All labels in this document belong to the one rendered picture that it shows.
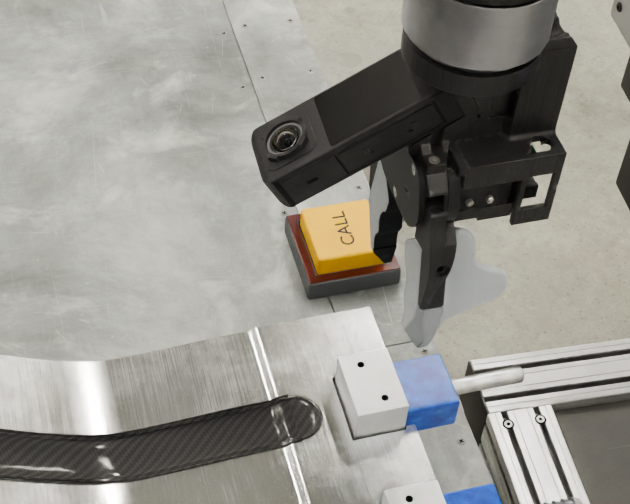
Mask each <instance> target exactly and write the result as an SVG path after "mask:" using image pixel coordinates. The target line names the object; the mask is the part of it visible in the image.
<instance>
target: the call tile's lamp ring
mask: <svg viewBox="0 0 630 504"><path fill-rule="evenodd" d="M287 220H288V223H289V226H290V228H291V231H292V234H293V237H294V240H295V243H296V246H297V248H298V251H299V254H300V257H301V260H302V263H303V266H304V269H305V271H306V274H307V277H308V280H309V283H310V284H315V283H321V282H327V281H332V280H338V279H344V278H349V277H355V276H361V275H367V274H372V273H378V272H384V271H390V270H395V269H400V266H399V264H398V261H397V259H396V256H395V254H394V256H393V258H392V261H391V262H390V263H388V264H382V265H376V266H371V267H365V268H359V269H353V270H348V271H342V272H336V273H330V274H324V275H319V276H316V275H315V272H314V269H313V266H312V264H311V261H310V258H309V255H308V252H307V249H306V247H305V244H304V241H303V238H302V235H301V233H300V230H299V227H298V224H297V220H300V214H295V215H289V216H287Z"/></svg>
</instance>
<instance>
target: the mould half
mask: <svg viewBox="0 0 630 504"><path fill-rule="evenodd" d="M385 348H386V347H385V345H384V342H383V340H382V337H381V334H380V332H379V329H378V326H377V324H376V321H375V319H374V316H373V313H372V311H371V308H370V307H365V308H360V309H354V310H348V311H343V312H337V313H332V314H326V315H321V316H315V317H310V318H304V319H298V320H293V321H287V322H282V323H276V324H271V325H265V326H260V327H256V328H254V329H252V330H250V331H246V332H241V333H235V334H230V335H225V336H220V337H216V338H211V339H206V340H201V341H197V342H192V343H188V344H183V345H179V346H174V347H169V348H165V349H160V350H155V351H151V352H146V353H141V354H136V355H131V356H126V357H121V358H116V359H110V360H102V361H89V362H67V361H51V360H40V359H31V358H23V357H15V356H8V355H0V428H2V429H10V430H20V431H31V432H42V433H55V434H73V435H97V434H111V433H119V432H125V431H131V430H136V429H140V428H145V427H150V426H155V425H159V424H164V423H169V422H173V421H178V420H182V419H186V418H190V417H195V416H199V415H203V414H207V413H211V412H216V411H220V410H224V409H229V408H233V407H238V406H243V405H248V404H252V403H257V402H263V401H267V400H271V399H273V398H275V397H278V396H281V395H286V394H288V396H300V397H304V398H307V399H309V400H311V401H312V402H314V403H315V404H316V406H317V407H318V408H319V410H320V412H321V416H322V421H321V426H320V428H319V430H318V431H317V432H316V433H315V434H314V435H313V436H311V437H310V438H308V439H305V440H302V441H303V442H299V443H294V444H291V445H289V446H286V447H284V448H280V449H275V450H270V451H266V452H261V453H257V454H252V455H248V456H243V457H239V458H235V459H230V460H226V461H222V462H217V463H213V464H209V465H205V466H201V467H196V468H192V469H188V470H184V471H179V472H175V473H171V474H166V475H162V476H157V477H152V478H148V479H143V480H138V481H133V482H126V483H119V484H108V485H64V484H47V483H33V482H20V481H6V480H0V504H382V498H383V493H384V491H385V490H388V489H393V488H398V487H402V486H407V485H412V484H417V483H421V482H426V481H431V480H436V478H435V475H434V473H433V470H432V467H431V465H430V462H429V459H428V457H427V454H426V452H425V449H424V446H423V444H422V441H421V439H420V436H419V433H418V431H417V428H416V426H415V424H413V425H408V426H407V430H402V431H397V432H392V433H387V434H382V435H378V436H373V437H368V438H363V439H358V440H353V439H352V436H351V433H350V430H349V427H348V424H347V421H346V418H345V415H344V413H343V410H342V407H341V404H340V401H339V398H338V395H337V392H336V389H335V386H334V383H333V380H332V378H335V376H336V367H337V358H338V357H343V356H348V355H353V354H358V353H364V352H369V351H374V350H380V349H385Z"/></svg>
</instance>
